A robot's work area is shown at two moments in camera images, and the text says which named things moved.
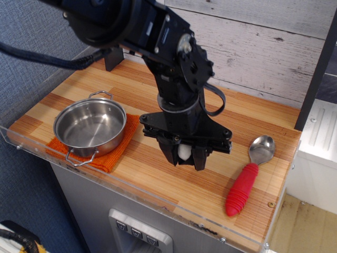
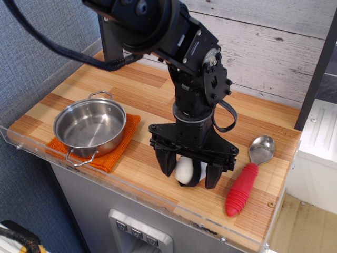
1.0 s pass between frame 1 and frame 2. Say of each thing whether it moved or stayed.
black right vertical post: stayed
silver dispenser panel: stayed
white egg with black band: moved
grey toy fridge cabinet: stayed
